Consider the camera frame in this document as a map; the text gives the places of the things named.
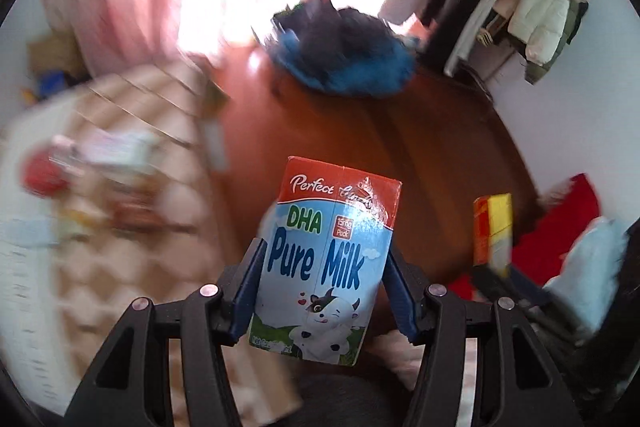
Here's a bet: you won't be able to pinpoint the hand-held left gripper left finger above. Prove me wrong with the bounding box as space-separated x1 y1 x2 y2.
64 236 269 427

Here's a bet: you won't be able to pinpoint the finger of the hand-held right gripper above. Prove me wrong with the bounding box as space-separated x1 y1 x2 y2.
470 263 547 314

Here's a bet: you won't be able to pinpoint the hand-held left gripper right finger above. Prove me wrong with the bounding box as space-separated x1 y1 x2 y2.
381 243 584 427

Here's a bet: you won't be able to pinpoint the yellow and red small carton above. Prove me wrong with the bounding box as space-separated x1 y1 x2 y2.
473 193 514 279

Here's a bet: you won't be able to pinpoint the blue and red milk carton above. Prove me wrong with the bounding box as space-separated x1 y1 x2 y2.
248 155 404 367

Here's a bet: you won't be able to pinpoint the red cloth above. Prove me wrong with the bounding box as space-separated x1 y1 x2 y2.
447 173 601 303

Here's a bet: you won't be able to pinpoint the light blue cloth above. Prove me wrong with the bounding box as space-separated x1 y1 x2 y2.
542 216 632 333

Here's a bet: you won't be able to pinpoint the dark pants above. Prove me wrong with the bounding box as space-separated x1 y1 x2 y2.
290 369 416 427

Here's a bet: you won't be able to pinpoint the red round object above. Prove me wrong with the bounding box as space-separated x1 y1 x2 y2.
21 149 72 198

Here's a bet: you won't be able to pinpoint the blue fuzzy cloth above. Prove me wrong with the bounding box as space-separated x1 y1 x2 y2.
265 29 417 98

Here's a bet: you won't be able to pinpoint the cream puffer jacket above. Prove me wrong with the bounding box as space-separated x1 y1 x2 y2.
505 0 596 68

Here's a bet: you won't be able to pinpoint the dark cloth pile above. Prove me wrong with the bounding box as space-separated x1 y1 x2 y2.
272 0 396 72

